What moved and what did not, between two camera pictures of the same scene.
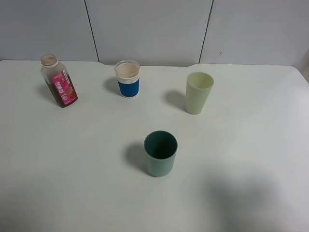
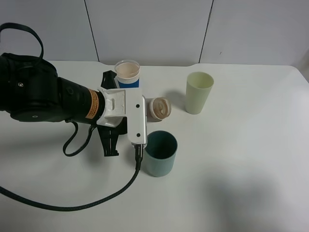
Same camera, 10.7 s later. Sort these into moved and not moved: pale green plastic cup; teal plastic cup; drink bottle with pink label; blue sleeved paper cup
Moved: drink bottle with pink label
Not moved: pale green plastic cup; teal plastic cup; blue sleeved paper cup
